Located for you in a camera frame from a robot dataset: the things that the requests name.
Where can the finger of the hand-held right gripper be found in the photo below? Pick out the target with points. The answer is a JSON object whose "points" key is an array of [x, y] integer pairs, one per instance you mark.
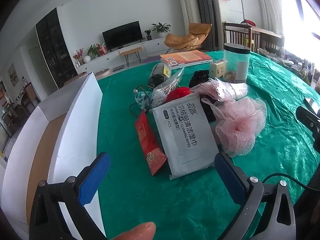
{"points": [[308, 121]]}

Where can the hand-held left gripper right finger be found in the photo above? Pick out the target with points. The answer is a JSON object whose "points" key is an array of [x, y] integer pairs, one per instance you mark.
{"points": [[230, 180]]}

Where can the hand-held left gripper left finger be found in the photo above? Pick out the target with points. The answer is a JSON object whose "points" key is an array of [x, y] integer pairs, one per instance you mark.
{"points": [[95, 177]]}

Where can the white storage box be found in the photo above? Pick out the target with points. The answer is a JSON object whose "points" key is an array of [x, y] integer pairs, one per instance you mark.
{"points": [[75, 130]]}

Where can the pink mesh bath loofah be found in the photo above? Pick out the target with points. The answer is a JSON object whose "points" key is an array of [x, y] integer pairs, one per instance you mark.
{"points": [[240, 127]]}

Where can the grey wet wipes pack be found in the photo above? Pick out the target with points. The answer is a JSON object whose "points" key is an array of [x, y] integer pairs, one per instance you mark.
{"points": [[185, 140]]}

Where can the red gold-print packet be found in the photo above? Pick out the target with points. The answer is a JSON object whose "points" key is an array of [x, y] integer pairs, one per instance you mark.
{"points": [[147, 142]]}

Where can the red yarn ball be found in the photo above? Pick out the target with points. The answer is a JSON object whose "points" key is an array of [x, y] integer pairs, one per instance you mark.
{"points": [[177, 93]]}

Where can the bag of cotton swabs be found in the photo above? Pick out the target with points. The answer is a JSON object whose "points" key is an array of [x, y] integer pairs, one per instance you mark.
{"points": [[160, 97]]}

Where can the small cream box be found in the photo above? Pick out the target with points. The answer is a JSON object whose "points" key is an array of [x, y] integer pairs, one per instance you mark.
{"points": [[217, 68]]}

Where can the black glittery fabric item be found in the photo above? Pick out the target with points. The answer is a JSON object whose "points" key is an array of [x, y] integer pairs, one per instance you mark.
{"points": [[198, 77]]}

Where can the person's left hand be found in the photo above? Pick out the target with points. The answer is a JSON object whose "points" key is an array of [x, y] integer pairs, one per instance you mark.
{"points": [[136, 232]]}

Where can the green patterned tablecloth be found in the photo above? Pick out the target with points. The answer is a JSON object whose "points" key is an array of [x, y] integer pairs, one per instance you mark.
{"points": [[175, 205]]}

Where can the clear jar with black lid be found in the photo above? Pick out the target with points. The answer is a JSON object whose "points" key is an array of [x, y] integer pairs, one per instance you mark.
{"points": [[236, 65]]}

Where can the dark wooden chair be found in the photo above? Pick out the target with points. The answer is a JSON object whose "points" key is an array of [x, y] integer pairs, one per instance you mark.
{"points": [[265, 31], [235, 24]]}

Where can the beige round cushion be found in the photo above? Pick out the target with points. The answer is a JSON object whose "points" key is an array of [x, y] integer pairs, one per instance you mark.
{"points": [[102, 72]]}

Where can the red cloth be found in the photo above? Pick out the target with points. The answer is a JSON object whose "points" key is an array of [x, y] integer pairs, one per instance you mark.
{"points": [[250, 22]]}

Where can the white round vase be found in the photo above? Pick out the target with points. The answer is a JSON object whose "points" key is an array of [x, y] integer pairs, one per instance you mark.
{"points": [[86, 59]]}

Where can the white sheer curtain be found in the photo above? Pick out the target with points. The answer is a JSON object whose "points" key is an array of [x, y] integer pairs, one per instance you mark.
{"points": [[271, 7]]}

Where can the white television cabinet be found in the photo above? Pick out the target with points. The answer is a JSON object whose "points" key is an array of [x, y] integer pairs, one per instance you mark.
{"points": [[110, 57]]}

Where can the red flower arrangement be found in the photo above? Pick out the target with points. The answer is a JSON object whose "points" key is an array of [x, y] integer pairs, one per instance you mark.
{"points": [[78, 54]]}

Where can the potted plant with red decorations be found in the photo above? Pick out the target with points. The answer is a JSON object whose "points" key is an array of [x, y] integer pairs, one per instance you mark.
{"points": [[95, 50]]}

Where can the orange book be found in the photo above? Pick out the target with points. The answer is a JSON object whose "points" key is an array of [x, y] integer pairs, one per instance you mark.
{"points": [[190, 57]]}

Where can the purple floor mat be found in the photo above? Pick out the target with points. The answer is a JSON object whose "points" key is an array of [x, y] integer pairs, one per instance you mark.
{"points": [[151, 60]]}

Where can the wooden stool with metal legs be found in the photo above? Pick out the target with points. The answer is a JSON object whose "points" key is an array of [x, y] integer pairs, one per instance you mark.
{"points": [[130, 50]]}

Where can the dark display cabinet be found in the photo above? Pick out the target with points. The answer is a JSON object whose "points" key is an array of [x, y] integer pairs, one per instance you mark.
{"points": [[53, 50]]}

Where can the black flat television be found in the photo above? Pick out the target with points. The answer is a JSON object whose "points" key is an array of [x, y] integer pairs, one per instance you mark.
{"points": [[122, 35]]}

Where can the orange lounge chair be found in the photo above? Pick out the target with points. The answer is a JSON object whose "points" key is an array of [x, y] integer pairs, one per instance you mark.
{"points": [[182, 40]]}

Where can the grey curtain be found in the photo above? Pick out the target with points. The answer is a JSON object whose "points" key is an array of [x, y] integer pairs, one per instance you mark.
{"points": [[207, 10]]}

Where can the small green potted plant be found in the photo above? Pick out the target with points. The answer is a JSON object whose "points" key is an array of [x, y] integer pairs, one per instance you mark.
{"points": [[148, 33]]}

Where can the large green potted plant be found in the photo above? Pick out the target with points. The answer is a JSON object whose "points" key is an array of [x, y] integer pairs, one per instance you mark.
{"points": [[161, 27]]}

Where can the white standing air conditioner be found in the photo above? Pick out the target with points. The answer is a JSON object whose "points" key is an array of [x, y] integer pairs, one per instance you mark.
{"points": [[187, 5]]}

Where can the framed wall picture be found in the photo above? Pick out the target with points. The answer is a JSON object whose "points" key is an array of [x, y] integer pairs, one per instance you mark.
{"points": [[13, 73]]}

